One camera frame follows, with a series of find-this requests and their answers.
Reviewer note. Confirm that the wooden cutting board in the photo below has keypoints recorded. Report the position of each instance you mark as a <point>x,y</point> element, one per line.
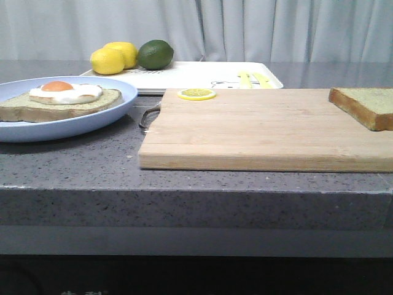
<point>262,130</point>

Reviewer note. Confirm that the lemon slice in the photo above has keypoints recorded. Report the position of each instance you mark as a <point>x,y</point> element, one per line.
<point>196,94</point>

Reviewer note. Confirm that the light blue round plate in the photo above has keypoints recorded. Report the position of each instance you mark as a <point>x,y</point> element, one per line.
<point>23,132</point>

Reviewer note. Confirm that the yellow plastic knife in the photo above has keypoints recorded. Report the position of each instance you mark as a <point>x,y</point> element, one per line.
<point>263,81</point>

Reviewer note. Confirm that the white bear tray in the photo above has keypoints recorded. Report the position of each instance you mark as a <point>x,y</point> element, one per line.
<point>195,74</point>

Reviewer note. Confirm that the green lime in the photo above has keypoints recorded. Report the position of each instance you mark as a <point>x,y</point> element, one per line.
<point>155,54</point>

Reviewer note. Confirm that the front yellow lemon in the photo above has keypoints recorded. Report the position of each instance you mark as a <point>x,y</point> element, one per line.
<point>107,61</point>

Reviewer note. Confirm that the fried egg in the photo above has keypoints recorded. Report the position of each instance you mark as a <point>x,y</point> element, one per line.
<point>62,93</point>

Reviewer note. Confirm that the bread slice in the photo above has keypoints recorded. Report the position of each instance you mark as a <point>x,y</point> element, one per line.
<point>372,107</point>
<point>21,108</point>

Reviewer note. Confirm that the yellow lemon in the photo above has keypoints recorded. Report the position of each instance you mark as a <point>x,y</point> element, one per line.
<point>129,51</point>
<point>107,61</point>

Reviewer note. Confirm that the rear yellow lemon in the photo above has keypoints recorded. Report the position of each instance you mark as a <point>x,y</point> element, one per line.
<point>129,51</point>

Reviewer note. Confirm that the white curtain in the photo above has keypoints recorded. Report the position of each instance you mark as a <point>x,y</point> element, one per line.
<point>275,31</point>

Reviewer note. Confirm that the yellow plastic fork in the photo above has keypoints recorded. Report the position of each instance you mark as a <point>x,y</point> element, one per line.
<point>244,82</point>

